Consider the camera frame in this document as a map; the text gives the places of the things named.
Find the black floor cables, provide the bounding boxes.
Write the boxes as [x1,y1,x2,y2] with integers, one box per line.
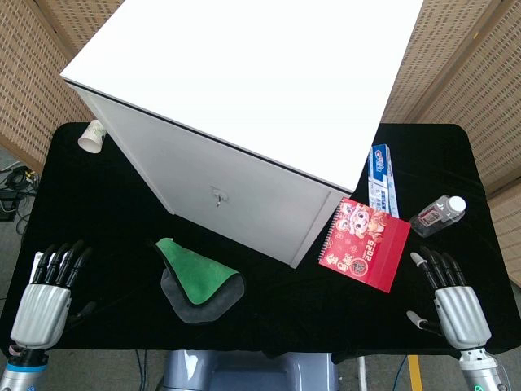
[0,160,40,235]

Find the green grey microfibre cloth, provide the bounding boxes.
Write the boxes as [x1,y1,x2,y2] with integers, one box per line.
[154,237,247,324]

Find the clear bottle white cap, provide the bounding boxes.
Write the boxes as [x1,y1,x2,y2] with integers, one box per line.
[409,195,467,239]

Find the blue white toothpaste box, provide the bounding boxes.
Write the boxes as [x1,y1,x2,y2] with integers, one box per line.
[368,143,401,218]

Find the blue cable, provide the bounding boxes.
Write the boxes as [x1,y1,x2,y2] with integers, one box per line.
[392,354,409,391]

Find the black velvet table cloth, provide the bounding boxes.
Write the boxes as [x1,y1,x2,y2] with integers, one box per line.
[0,121,521,359]

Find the white paper cup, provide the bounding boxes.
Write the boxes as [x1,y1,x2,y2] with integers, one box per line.
[77,119,107,155]

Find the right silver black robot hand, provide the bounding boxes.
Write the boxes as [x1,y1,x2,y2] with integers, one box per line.
[405,245,493,349]

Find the red spiral desk calendar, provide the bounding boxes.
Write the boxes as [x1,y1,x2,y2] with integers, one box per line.
[317,197,412,294]

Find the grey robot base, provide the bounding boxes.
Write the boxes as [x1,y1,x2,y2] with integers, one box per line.
[156,349,341,391]

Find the white cabinet box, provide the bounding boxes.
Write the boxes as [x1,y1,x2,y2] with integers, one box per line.
[59,0,427,270]

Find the perforated beige screen panel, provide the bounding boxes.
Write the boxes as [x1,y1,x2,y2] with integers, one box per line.
[0,0,123,174]
[380,0,521,286]

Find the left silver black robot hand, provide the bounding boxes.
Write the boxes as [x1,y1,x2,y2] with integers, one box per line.
[9,239,99,350]

